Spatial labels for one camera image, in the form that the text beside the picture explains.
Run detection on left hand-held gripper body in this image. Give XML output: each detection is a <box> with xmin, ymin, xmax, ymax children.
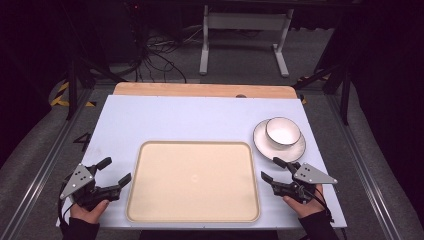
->
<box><xmin>59</xmin><ymin>163</ymin><xmax>122</xmax><ymax>212</ymax></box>

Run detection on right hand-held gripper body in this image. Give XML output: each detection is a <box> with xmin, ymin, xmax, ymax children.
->
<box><xmin>270</xmin><ymin>161</ymin><xmax>339</xmax><ymax>205</ymax></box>

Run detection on white plate dark rim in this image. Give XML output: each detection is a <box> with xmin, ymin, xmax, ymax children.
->
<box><xmin>252</xmin><ymin>118</ymin><xmax>307</xmax><ymax>164</ymax></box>

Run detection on white bowl dark rim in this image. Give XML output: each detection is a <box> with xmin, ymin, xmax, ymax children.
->
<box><xmin>265</xmin><ymin>116</ymin><xmax>302</xmax><ymax>148</ymax></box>

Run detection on beige rectangular tray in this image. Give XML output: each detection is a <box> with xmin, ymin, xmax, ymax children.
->
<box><xmin>125</xmin><ymin>140</ymin><xmax>261</xmax><ymax>224</ymax></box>

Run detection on person's right hand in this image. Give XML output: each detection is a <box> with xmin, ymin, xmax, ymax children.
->
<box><xmin>282</xmin><ymin>184</ymin><xmax>327</xmax><ymax>220</ymax></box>

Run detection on person's left hand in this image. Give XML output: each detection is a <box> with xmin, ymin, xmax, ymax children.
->
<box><xmin>69</xmin><ymin>199</ymin><xmax>111</xmax><ymax>225</ymax></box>

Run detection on white table cover sheet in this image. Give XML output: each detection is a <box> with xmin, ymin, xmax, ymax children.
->
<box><xmin>55</xmin><ymin>94</ymin><xmax>348</xmax><ymax>231</ymax></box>

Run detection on black tripod stand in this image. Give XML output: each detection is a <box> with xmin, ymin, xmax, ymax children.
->
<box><xmin>63</xmin><ymin>49</ymin><xmax>129</xmax><ymax>122</ymax></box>
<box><xmin>292</xmin><ymin>56</ymin><xmax>355</xmax><ymax>127</ymax></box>

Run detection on yellow black floor tape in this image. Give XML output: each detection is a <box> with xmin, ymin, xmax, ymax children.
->
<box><xmin>49</xmin><ymin>81</ymin><xmax>97</xmax><ymax>108</ymax></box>

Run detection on left hand-held gripper cable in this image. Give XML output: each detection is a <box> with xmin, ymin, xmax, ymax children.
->
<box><xmin>57</xmin><ymin>186</ymin><xmax>75</xmax><ymax>228</ymax></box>

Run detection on hand-held gripper cable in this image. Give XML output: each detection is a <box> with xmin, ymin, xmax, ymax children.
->
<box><xmin>57</xmin><ymin>186</ymin><xmax>75</xmax><ymax>228</ymax></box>
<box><xmin>308</xmin><ymin>188</ymin><xmax>335</xmax><ymax>224</ymax></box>

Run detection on right hand-held gripper cable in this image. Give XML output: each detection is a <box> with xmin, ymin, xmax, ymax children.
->
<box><xmin>308</xmin><ymin>188</ymin><xmax>335</xmax><ymax>224</ymax></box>

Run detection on aluminium floor rail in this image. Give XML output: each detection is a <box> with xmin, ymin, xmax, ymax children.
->
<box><xmin>0</xmin><ymin>88</ymin><xmax>98</xmax><ymax>240</ymax></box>
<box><xmin>324</xmin><ymin>94</ymin><xmax>405</xmax><ymax>240</ymax></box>

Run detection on tangle of black floor cables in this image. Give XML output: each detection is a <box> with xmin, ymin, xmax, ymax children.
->
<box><xmin>131</xmin><ymin>26</ymin><xmax>204</xmax><ymax>84</ymax></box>

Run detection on white metal stand frame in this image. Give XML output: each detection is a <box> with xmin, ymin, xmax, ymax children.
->
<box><xmin>198</xmin><ymin>4</ymin><xmax>295</xmax><ymax>79</ymax></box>

